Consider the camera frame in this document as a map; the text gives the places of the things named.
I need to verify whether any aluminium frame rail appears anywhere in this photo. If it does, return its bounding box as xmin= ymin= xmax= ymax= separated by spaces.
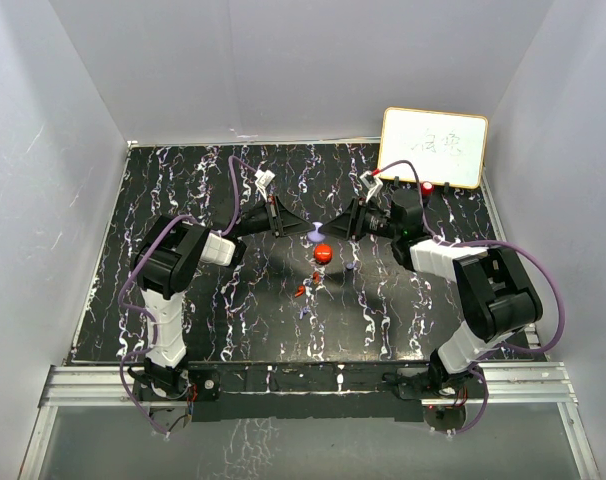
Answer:
xmin=20 ymin=362 xmax=601 ymax=479

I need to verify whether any yellow framed whiteboard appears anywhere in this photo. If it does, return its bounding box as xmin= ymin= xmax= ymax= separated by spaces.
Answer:
xmin=377 ymin=107 xmax=489 ymax=189

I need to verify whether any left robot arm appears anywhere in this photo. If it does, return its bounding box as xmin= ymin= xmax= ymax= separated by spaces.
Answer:
xmin=128 ymin=195 xmax=316 ymax=399

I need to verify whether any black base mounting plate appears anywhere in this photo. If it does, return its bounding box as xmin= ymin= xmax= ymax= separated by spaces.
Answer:
xmin=130 ymin=363 xmax=484 ymax=428

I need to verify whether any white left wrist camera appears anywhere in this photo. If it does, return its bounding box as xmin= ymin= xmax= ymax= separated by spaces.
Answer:
xmin=254 ymin=169 xmax=275 ymax=200

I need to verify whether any orange earbud charging case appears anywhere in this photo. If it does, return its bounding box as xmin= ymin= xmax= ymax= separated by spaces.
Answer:
xmin=313 ymin=244 xmax=333 ymax=265

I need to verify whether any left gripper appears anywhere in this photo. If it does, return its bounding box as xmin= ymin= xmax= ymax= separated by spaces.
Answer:
xmin=235 ymin=195 xmax=316 ymax=239

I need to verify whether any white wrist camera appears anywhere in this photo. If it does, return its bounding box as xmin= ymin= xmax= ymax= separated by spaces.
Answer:
xmin=254 ymin=169 xmax=275 ymax=200
xmin=359 ymin=171 xmax=383 ymax=202

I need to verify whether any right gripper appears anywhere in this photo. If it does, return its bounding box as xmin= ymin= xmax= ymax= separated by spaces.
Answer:
xmin=319 ymin=195 xmax=401 ymax=241

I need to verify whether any lilac earbud charging case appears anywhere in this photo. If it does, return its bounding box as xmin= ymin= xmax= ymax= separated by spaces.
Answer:
xmin=307 ymin=222 xmax=325 ymax=244

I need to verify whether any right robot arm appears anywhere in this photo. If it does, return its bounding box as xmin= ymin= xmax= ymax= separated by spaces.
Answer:
xmin=319 ymin=189 xmax=543 ymax=397

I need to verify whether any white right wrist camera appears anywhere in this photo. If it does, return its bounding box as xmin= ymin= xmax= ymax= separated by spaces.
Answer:
xmin=359 ymin=171 xmax=383 ymax=202

